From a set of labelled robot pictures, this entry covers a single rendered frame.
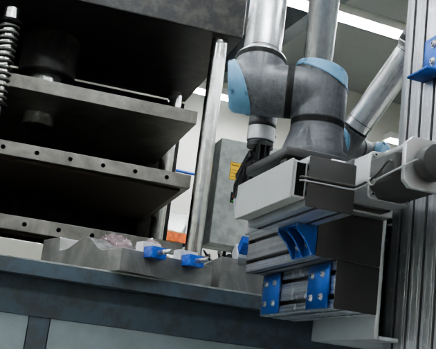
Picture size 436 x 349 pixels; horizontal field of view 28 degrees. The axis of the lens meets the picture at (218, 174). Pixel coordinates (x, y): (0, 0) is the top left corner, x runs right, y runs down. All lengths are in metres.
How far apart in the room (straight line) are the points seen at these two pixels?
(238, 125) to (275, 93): 8.11
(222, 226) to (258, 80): 1.39
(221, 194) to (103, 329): 1.18
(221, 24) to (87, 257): 1.26
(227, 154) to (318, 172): 1.77
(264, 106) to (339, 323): 0.48
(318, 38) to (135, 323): 0.83
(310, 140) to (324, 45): 0.44
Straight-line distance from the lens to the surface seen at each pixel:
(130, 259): 2.08
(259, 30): 1.95
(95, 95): 3.15
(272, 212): 1.60
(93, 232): 3.01
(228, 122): 9.92
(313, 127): 1.82
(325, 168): 1.49
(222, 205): 3.19
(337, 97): 1.86
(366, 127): 2.37
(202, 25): 3.18
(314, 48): 2.19
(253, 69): 1.87
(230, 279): 2.25
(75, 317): 2.14
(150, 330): 2.17
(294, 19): 8.36
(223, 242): 3.17
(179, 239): 8.68
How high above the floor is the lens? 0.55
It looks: 14 degrees up
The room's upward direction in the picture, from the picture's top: 7 degrees clockwise
